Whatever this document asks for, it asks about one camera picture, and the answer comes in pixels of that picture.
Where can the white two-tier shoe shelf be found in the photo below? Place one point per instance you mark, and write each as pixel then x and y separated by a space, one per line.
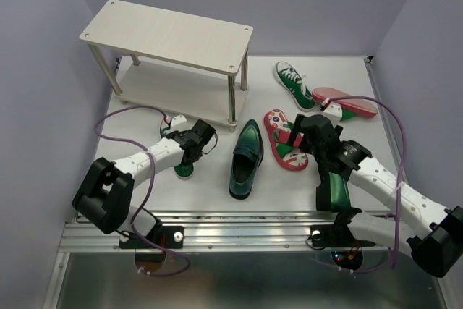
pixel 181 63

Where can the green leather loafer on side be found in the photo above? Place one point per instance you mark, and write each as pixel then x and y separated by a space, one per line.
pixel 332 194

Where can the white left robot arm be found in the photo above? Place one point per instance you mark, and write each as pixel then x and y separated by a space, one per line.
pixel 104 196

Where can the green leather loafer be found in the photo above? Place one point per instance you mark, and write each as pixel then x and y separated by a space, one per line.
pixel 247 157
pixel 332 194

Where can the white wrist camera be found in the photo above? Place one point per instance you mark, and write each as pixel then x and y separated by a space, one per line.
pixel 333 112
pixel 178 123

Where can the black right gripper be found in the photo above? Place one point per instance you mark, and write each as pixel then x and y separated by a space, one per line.
pixel 303 144

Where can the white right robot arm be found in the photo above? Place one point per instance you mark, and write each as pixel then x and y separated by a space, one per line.
pixel 428 232

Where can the colourful pink slide sandal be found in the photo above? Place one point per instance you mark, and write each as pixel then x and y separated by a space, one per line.
pixel 278 129

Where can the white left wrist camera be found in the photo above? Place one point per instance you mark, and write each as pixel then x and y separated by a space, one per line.
pixel 178 123

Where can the green canvas sneaker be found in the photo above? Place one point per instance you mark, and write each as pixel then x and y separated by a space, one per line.
pixel 167 144
pixel 288 77

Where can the pink sandal upside down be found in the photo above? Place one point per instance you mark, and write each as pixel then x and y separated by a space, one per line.
pixel 350 108

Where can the aluminium mounting rail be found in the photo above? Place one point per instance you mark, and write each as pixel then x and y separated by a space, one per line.
pixel 211 232

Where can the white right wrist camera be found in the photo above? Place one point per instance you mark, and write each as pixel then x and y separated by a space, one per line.
pixel 333 112

